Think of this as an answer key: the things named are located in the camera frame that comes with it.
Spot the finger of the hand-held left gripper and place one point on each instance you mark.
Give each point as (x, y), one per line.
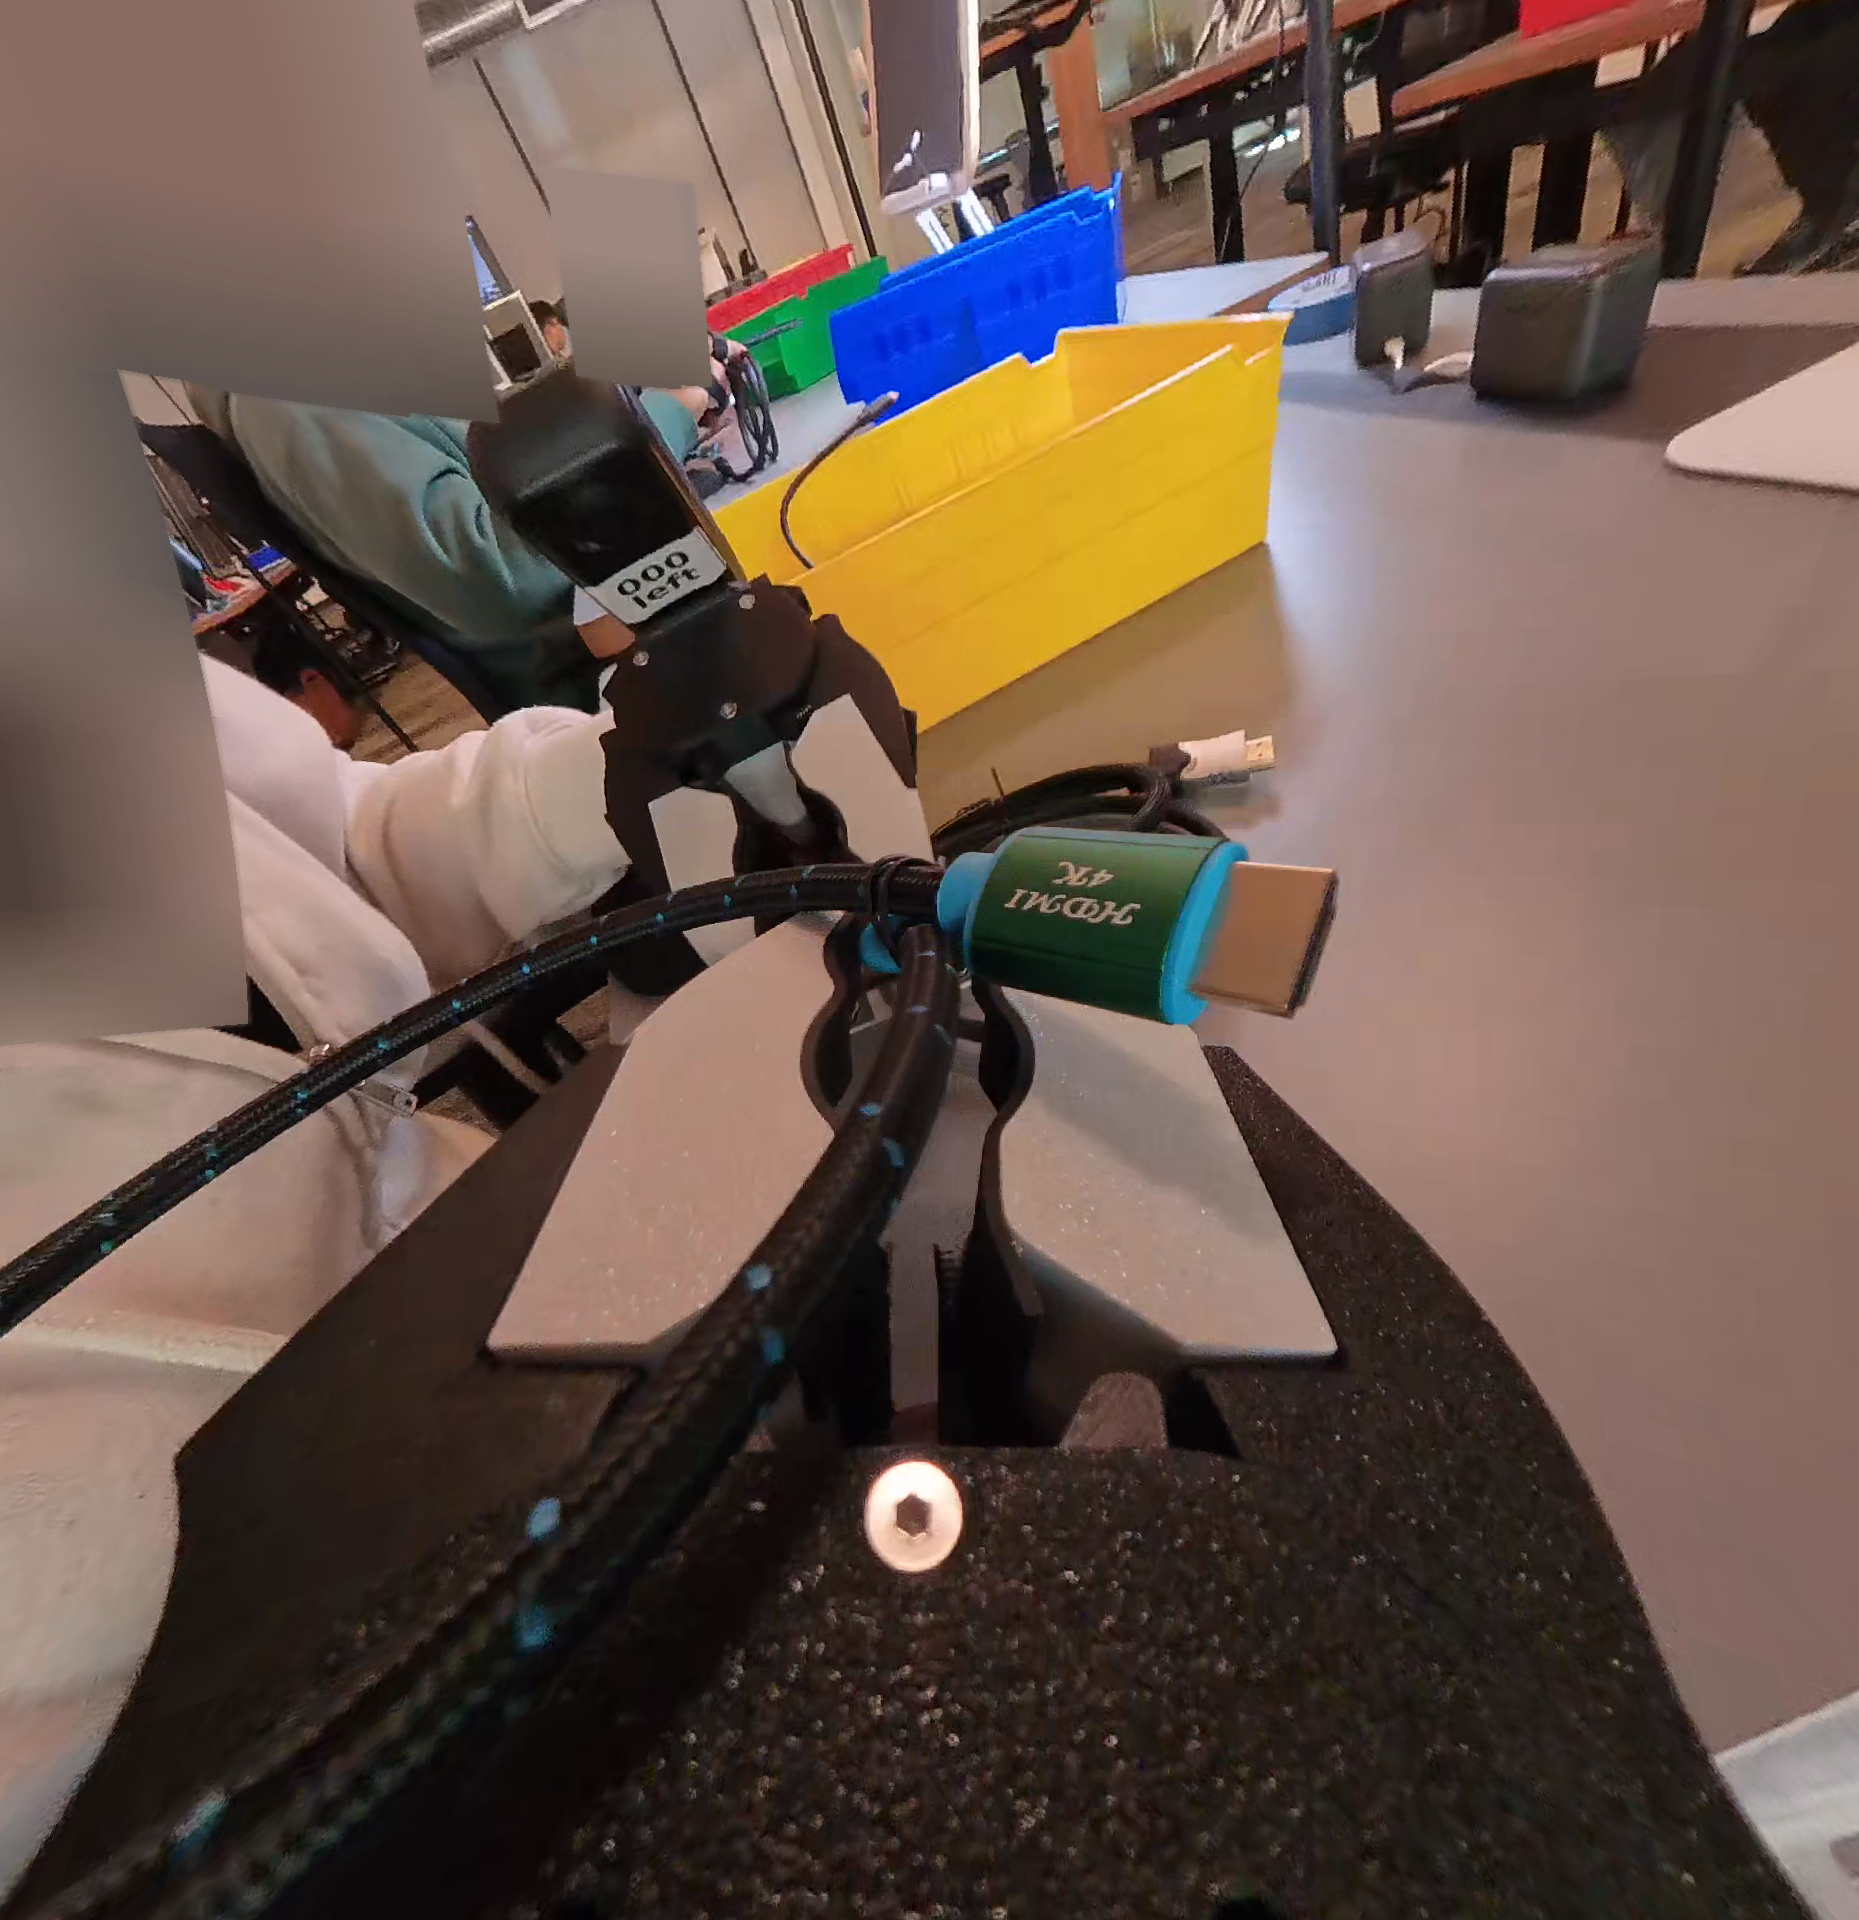
(869, 797)
(697, 839)

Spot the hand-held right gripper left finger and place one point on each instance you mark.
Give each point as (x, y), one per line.
(645, 1200)

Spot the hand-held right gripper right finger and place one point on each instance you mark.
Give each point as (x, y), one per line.
(1154, 1200)

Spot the yellow plastic bin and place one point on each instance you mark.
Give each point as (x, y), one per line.
(1048, 496)

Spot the person's left forearm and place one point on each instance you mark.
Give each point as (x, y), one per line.
(463, 824)

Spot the grey desk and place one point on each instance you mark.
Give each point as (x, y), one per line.
(1545, 749)
(1214, 285)

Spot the wooden office desk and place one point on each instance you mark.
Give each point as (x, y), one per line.
(1214, 77)
(1499, 77)

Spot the green plastic bin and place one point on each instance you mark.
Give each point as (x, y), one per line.
(809, 322)

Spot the red plastic bin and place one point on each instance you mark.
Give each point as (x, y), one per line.
(1603, 17)
(764, 293)

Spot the blue plastic bin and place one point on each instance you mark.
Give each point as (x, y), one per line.
(973, 301)

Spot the person's white hoodie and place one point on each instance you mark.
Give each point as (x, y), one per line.
(119, 1200)

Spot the grey light panel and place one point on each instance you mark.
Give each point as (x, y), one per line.
(920, 91)

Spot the blue tape roll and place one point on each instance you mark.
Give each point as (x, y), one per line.
(1310, 306)

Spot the small grey cube device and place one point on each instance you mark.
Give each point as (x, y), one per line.
(1391, 293)

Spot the black light tripod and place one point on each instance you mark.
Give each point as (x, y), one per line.
(1323, 119)

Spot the dark grey cube device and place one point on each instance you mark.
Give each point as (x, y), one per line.
(1568, 322)

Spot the black board on stand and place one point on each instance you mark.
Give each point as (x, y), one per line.
(1799, 418)

